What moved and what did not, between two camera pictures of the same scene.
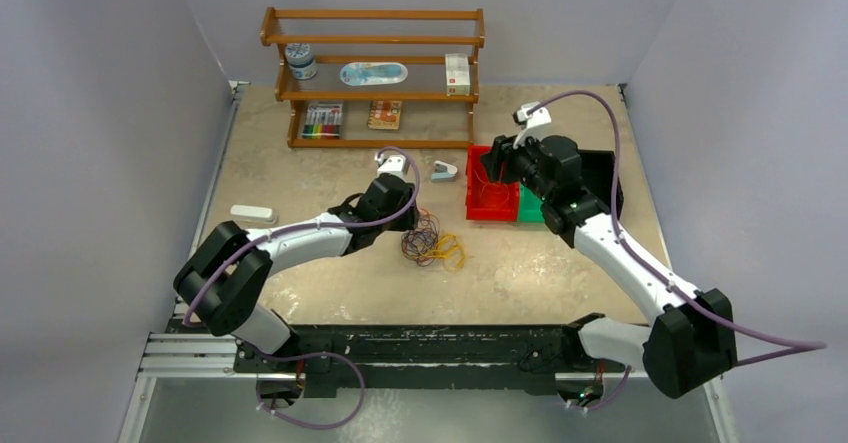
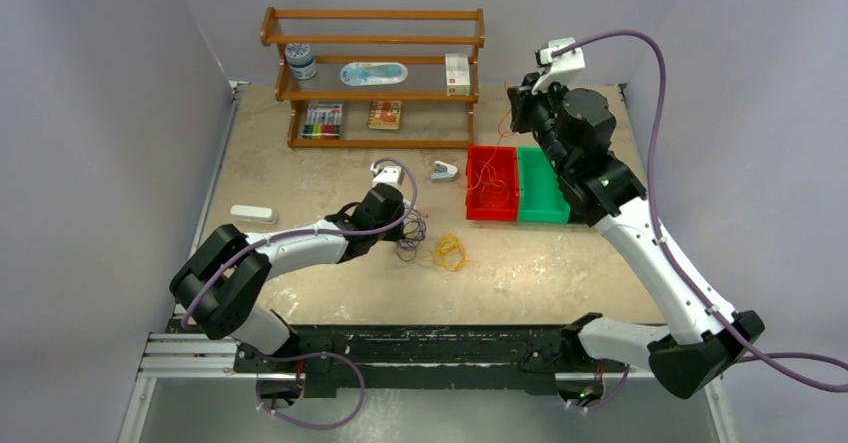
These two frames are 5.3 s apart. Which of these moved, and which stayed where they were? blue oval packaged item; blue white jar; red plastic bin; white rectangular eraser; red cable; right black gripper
Moved: right black gripper; red cable
Stayed: blue white jar; white rectangular eraser; blue oval packaged item; red plastic bin
